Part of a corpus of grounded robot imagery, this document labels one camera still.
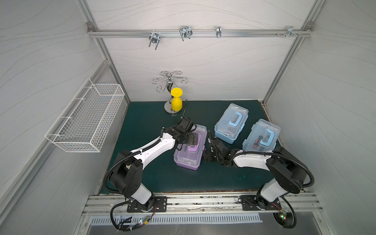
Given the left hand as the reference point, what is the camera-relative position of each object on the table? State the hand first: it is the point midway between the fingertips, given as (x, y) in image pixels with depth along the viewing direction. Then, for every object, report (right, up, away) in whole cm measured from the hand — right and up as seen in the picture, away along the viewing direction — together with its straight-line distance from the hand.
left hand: (189, 138), depth 86 cm
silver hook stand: (-12, +39, +6) cm, 41 cm away
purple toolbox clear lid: (+2, -9, -5) cm, 10 cm away
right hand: (+12, -10, +5) cm, 16 cm away
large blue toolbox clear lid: (+45, +1, +2) cm, 45 cm away
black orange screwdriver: (+40, -2, 0) cm, 40 cm away
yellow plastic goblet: (-8, +23, +10) cm, 26 cm away
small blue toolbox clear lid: (+28, +10, +8) cm, 31 cm away
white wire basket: (-50, +10, -17) cm, 54 cm away
